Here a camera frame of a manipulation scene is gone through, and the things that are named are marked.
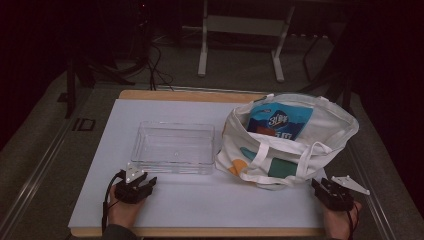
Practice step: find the person's left hand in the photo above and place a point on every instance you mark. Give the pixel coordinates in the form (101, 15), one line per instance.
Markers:
(123, 211)

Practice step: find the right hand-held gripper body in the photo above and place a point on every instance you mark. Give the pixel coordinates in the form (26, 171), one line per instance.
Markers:
(340, 196)

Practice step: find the white metal stand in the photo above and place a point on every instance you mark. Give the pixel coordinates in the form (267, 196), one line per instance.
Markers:
(246, 25)

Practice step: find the black metal stand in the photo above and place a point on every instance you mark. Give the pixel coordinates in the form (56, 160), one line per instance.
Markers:
(336, 83)

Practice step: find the clear plastic box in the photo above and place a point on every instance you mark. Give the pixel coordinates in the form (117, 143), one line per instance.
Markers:
(173, 148)

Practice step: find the person's right hand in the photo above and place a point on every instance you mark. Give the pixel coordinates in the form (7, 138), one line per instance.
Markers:
(338, 223)

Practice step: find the white canvas tote bag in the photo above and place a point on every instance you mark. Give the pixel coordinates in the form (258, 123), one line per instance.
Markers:
(333, 133)

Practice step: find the white table mat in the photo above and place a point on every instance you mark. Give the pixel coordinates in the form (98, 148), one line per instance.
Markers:
(200, 203)

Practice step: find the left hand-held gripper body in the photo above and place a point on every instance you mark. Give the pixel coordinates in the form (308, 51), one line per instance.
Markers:
(130, 195)

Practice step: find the blue snack pouch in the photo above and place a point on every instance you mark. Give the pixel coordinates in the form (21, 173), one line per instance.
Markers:
(283, 118)

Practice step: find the black tripod stand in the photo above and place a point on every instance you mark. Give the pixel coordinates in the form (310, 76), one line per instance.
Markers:
(86, 73)

